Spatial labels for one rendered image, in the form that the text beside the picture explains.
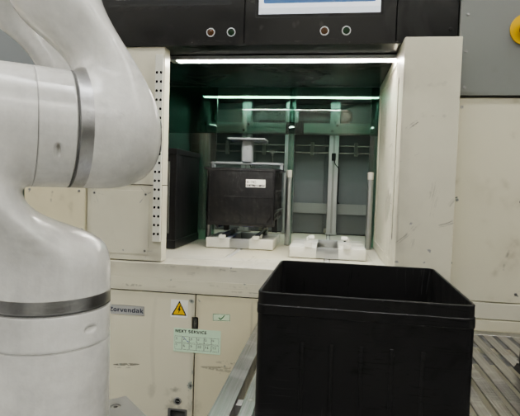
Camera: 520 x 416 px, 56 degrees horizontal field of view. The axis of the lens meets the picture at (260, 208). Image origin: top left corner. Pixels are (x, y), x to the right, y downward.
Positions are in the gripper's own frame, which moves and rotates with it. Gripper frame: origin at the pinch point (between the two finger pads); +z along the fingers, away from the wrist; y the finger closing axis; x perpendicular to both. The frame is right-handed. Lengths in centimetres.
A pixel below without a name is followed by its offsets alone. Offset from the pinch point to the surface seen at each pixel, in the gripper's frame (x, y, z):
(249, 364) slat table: -44, 43, -22
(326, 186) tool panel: -14, 54, 102
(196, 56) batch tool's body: 19.4, 19.6, 21.0
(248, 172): -10, 31, 44
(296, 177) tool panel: -11, 41, 102
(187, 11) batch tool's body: 27.7, 19.8, 12.2
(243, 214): -23, 29, 44
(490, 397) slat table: -44, 81, -27
